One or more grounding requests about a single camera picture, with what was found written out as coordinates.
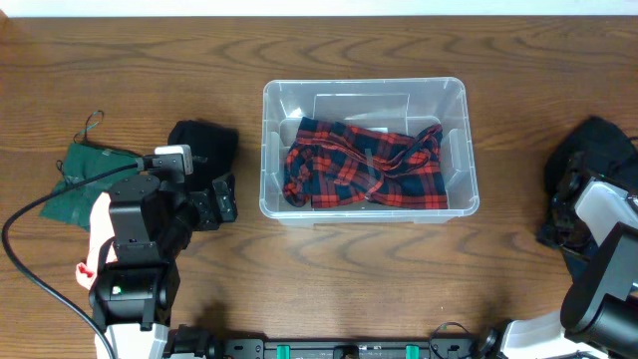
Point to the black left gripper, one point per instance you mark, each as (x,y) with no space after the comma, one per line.
(222,197)

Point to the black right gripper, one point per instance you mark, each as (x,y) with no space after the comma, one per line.
(546,234)

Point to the black garment with tape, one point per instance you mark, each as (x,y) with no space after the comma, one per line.
(213,149)

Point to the black garment small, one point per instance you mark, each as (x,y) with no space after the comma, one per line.
(607,150)

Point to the red black plaid shirt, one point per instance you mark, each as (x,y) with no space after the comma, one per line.
(334,164)

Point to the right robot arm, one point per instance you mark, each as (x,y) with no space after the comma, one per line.
(598,316)

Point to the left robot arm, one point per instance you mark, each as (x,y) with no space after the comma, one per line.
(138,279)

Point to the pink folded garment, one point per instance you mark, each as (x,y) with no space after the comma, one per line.
(101,229)

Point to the clear plastic storage bin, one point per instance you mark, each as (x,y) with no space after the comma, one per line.
(402,106)

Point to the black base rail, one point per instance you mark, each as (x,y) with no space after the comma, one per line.
(344,349)

